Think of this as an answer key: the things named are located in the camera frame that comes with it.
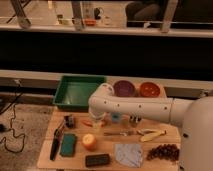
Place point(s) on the bunch of dark grapes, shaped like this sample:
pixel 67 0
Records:
pixel 165 151

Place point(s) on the black handled knife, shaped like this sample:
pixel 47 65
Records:
pixel 56 141

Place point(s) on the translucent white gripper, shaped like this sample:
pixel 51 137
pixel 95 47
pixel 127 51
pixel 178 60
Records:
pixel 98 124

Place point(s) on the dark metal can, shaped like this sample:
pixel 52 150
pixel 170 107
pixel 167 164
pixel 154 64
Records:
pixel 134 121

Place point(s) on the orange bowl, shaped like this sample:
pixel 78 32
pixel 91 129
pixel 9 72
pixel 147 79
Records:
pixel 149 89

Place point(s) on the black rectangular block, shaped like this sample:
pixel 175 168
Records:
pixel 97 160

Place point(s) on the wooden board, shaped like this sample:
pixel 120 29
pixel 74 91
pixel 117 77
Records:
pixel 105 144

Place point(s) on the small black binder clip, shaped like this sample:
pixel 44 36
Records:
pixel 69 121

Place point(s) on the silver fork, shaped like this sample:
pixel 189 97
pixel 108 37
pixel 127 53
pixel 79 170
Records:
pixel 127 133

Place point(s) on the orange apple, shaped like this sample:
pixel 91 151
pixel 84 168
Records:
pixel 89 141

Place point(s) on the green sponge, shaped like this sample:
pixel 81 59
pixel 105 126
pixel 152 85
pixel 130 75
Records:
pixel 68 145

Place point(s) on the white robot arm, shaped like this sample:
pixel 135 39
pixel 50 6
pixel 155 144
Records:
pixel 193 117

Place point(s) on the grey blue cloth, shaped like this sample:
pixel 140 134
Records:
pixel 129 154

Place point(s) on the purple bowl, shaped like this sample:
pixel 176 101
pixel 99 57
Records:
pixel 124 88

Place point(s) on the blue cup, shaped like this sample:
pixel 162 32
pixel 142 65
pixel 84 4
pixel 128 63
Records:
pixel 115 117

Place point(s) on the green plastic tray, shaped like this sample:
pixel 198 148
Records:
pixel 73 92

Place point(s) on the yellow banana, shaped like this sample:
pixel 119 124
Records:
pixel 149 135

